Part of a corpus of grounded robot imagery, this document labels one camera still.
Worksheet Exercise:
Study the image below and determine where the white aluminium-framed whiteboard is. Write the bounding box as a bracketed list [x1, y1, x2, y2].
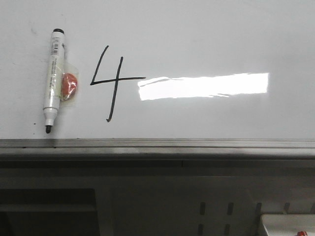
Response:
[0, 0, 315, 161]

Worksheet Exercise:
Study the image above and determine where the white plastic bin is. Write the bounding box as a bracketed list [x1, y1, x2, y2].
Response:
[258, 214, 315, 236]

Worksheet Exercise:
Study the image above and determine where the red magnet taped to marker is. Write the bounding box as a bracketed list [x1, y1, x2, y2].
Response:
[60, 61, 80, 108]

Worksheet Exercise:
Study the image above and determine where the white whiteboard marker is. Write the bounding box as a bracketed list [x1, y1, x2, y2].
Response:
[43, 29, 65, 134]

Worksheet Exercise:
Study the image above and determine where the white slotted pegboard panel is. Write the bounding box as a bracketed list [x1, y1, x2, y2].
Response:
[94, 176, 315, 236]

